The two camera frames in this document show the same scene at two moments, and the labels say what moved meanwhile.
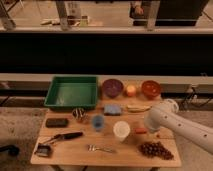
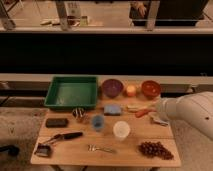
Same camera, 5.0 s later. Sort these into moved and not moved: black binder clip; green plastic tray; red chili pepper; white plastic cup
Moved: red chili pepper
Not moved: black binder clip; white plastic cup; green plastic tray
